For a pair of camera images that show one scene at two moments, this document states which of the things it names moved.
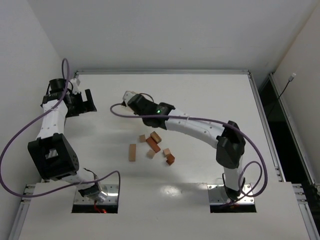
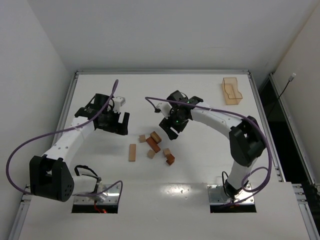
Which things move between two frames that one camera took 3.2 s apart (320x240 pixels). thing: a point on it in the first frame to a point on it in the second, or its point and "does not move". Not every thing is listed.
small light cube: x=166 y=151 does not move
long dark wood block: x=153 y=144 does not move
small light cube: x=142 y=138 does not move
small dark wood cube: x=170 y=159 does not move
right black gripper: x=135 y=100 to x=169 y=125
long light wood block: x=132 y=152 does not move
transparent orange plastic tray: x=127 y=95 to x=230 y=88
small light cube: x=150 y=154 does not move
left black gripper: x=81 y=105 to x=119 y=127
